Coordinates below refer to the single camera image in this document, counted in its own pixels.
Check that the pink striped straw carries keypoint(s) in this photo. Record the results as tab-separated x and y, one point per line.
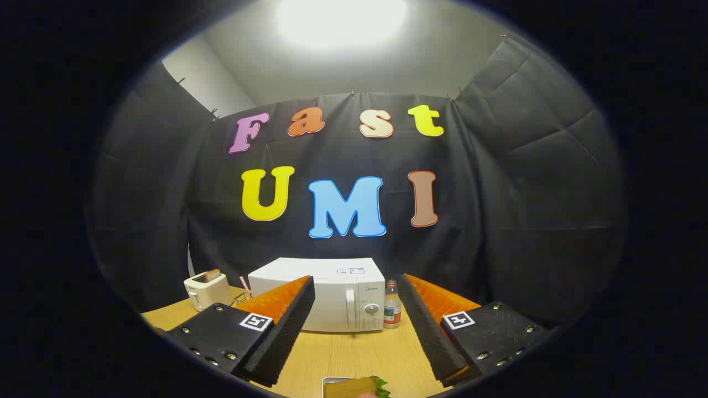
244	284

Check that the toast slice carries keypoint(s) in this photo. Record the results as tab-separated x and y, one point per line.
212	275

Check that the white microwave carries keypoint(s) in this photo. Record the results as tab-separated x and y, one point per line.
343	290

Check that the ceiling light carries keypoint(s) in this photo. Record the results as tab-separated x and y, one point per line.
340	19

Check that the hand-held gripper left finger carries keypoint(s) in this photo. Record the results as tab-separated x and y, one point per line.
282	331

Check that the clear plastic bottle red label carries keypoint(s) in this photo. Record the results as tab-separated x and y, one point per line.
392	309

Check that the white rectangular plate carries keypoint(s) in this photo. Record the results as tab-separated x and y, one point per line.
331	380

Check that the brown bread lettuce sandwich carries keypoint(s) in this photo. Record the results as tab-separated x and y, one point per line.
354	388

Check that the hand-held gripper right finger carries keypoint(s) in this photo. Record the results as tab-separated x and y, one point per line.
428	331

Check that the black backdrop cloth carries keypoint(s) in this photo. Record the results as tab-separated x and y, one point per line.
498	193

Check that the white toaster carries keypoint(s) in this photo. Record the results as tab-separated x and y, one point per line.
209	292

